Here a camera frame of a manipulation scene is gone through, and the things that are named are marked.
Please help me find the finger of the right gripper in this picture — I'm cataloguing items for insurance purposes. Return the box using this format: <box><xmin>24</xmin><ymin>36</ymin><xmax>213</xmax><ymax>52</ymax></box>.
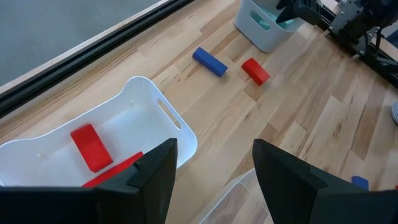
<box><xmin>275</xmin><ymin>0</ymin><xmax>298</xmax><ymax>23</ymax></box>

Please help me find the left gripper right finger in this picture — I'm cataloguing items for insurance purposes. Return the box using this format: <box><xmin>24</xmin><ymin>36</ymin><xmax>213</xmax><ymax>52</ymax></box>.
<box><xmin>251</xmin><ymin>138</ymin><xmax>398</xmax><ymax>224</ymax></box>

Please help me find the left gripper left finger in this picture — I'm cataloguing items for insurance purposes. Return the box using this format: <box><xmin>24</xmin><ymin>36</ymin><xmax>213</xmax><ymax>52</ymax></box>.
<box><xmin>0</xmin><ymin>138</ymin><xmax>178</xmax><ymax>224</ymax></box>

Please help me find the teal cube block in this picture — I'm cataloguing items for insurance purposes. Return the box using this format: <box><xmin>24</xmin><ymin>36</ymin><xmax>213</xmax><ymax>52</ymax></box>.
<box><xmin>250</xmin><ymin>10</ymin><xmax>271</xmax><ymax>32</ymax></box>

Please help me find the blue block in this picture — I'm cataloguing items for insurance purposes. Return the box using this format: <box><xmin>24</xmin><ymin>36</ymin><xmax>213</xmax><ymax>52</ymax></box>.
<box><xmin>351</xmin><ymin>175</ymin><xmax>370</xmax><ymax>192</ymax></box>
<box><xmin>192</xmin><ymin>46</ymin><xmax>229</xmax><ymax>78</ymax></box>

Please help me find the light grey plastic bin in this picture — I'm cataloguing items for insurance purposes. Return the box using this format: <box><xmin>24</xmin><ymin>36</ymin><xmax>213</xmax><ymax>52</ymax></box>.
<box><xmin>233</xmin><ymin>0</ymin><xmax>307</xmax><ymax>54</ymax></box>

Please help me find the clear plastic bin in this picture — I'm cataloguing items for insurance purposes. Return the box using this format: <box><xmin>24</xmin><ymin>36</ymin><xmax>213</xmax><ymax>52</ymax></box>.
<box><xmin>195</xmin><ymin>167</ymin><xmax>274</xmax><ymax>224</ymax></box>

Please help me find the white plastic bin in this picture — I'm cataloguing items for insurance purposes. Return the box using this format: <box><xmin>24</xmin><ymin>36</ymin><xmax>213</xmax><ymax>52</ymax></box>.
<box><xmin>0</xmin><ymin>75</ymin><xmax>199</xmax><ymax>188</ymax></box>

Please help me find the silver metal bracket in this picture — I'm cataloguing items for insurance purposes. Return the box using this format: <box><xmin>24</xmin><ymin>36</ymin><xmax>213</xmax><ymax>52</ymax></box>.
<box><xmin>328</xmin><ymin>0</ymin><xmax>365</xmax><ymax>35</ymax></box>

